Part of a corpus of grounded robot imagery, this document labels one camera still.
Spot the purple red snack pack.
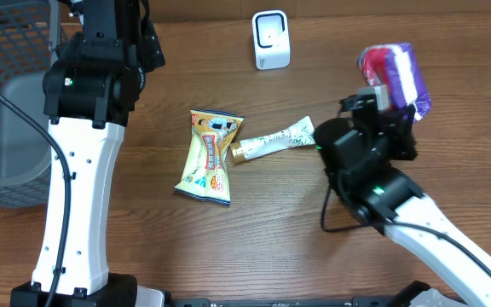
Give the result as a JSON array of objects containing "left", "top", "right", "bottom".
[{"left": 355, "top": 43, "right": 431, "bottom": 123}]

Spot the white tube gold cap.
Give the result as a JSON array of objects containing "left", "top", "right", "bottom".
[{"left": 230, "top": 116, "right": 315, "bottom": 164}]

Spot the yellow snack bag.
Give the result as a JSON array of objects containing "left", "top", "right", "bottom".
[{"left": 174, "top": 109, "right": 244, "bottom": 206}]

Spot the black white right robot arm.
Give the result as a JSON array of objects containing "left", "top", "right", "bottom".
[{"left": 314, "top": 97, "right": 491, "bottom": 306}]

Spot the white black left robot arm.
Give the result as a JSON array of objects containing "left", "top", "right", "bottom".
[{"left": 10, "top": 0, "right": 171, "bottom": 307}]

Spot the white barcode scanner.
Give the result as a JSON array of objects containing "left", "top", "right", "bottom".
[{"left": 251, "top": 9, "right": 291, "bottom": 71}]

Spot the grey plastic shopping basket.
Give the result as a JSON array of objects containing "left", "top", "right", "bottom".
[{"left": 0, "top": 0, "right": 67, "bottom": 208}]

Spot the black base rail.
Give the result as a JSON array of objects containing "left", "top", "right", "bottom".
[{"left": 170, "top": 296, "right": 392, "bottom": 307}]

